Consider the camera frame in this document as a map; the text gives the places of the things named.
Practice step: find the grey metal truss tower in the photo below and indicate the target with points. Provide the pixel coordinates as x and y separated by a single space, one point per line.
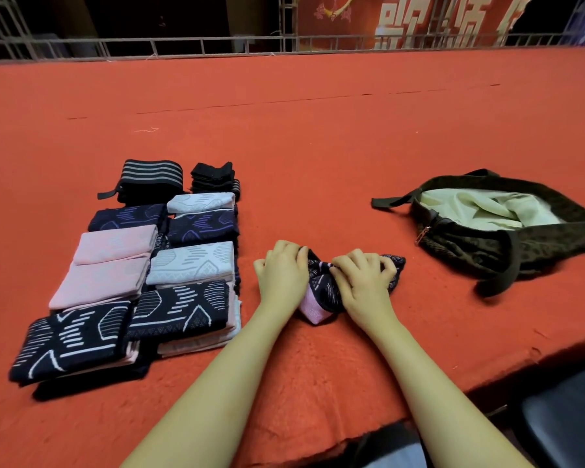
288 22
10 24

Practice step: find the person's pale blue clothing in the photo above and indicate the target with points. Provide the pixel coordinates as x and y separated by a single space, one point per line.
400 455

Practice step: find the person's right hand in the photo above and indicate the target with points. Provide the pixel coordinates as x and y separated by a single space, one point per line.
366 292

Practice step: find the single black white-patterned sock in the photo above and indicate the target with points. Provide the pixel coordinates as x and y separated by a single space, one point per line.
178 310

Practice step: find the single purple black sock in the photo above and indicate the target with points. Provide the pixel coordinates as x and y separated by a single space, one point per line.
322 287

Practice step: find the person's right forearm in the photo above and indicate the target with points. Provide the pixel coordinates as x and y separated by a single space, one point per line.
448 404

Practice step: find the single navy blue-lined sock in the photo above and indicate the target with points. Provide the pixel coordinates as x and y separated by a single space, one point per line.
127 217

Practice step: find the person's left hand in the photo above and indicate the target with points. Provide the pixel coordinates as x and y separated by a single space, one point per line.
283 278

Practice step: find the red banner with white print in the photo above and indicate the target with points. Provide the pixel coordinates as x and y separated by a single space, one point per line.
351 14

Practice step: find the person's left forearm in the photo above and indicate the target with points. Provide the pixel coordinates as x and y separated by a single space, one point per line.
200 409

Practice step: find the single navy purple-cuffed sock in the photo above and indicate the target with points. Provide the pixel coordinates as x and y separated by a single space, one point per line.
93 387

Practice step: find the single black white-lined sock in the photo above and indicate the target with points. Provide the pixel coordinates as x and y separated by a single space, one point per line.
68 341

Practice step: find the dark brown door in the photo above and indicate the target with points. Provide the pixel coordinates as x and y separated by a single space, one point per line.
161 14

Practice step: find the single navy striped sock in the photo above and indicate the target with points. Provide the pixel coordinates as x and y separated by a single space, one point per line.
203 227

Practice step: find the dark grey seat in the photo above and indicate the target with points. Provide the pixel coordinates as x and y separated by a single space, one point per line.
565 419

